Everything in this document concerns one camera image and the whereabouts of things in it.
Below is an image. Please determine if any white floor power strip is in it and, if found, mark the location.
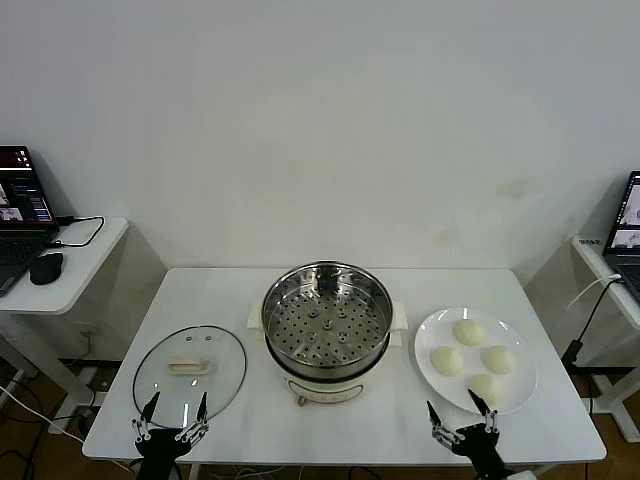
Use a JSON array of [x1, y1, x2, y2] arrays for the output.
[[47, 407, 94, 434]]

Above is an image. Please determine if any grey laptop with bright windows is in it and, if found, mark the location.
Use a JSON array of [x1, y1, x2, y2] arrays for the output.
[[602, 170, 640, 304]]

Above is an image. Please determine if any white steamed baozi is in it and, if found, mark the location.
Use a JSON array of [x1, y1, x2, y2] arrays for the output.
[[429, 345, 465, 378], [468, 373, 505, 409], [453, 319, 488, 347], [480, 344, 517, 375]]

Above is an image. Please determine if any round white plate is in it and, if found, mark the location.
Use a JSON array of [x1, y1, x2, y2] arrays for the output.
[[413, 306, 539, 415]]

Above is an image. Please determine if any round glass pot lid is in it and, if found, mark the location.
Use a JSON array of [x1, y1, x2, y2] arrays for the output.
[[132, 324, 249, 430]]

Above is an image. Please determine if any black laptop with dark screen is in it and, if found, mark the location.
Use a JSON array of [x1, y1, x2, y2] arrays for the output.
[[0, 145, 61, 297]]

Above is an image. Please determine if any white side table with sticker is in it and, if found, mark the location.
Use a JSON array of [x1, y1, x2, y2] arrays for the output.
[[571, 234, 640, 444]]

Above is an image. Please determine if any black computer mouse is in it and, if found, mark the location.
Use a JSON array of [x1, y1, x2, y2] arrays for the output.
[[28, 251, 65, 286]]

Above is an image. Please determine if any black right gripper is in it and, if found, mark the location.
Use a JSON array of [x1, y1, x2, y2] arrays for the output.
[[425, 388, 516, 480]]

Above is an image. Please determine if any perforated steel steamer basket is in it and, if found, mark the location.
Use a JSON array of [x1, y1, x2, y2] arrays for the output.
[[260, 258, 395, 381]]

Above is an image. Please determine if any white rounded side table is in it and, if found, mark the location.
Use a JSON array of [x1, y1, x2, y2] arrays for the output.
[[0, 216, 131, 436]]

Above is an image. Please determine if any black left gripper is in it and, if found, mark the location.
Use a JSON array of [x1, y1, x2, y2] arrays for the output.
[[131, 391, 210, 480]]

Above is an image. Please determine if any black table foot bar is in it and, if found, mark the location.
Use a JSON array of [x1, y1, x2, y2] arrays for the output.
[[569, 366, 637, 377], [58, 357, 124, 372]]

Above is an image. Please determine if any white charging cable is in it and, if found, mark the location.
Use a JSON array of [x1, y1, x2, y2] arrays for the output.
[[568, 272, 624, 312]]

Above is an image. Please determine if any cream electric cooker pot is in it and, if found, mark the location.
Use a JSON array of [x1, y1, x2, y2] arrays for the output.
[[248, 294, 410, 407]]

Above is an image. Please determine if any black looped laptop cable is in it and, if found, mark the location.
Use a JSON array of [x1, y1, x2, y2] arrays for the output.
[[47, 214, 106, 250]]

